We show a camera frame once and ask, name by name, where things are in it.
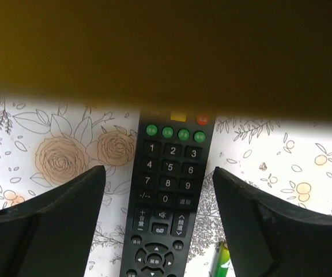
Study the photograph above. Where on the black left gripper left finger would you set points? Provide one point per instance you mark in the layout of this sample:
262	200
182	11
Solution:
51	234

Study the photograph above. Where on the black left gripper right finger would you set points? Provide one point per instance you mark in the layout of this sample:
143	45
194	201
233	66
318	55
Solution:
267	236

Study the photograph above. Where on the black tv remote control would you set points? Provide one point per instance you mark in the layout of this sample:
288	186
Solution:
170	160

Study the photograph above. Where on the green AAA battery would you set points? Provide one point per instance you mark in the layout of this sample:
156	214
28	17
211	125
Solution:
222	262

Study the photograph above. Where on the floral table mat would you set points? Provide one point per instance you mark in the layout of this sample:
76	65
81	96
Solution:
43	145

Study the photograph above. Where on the blue shelf unit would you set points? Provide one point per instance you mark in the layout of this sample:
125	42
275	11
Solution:
269	58

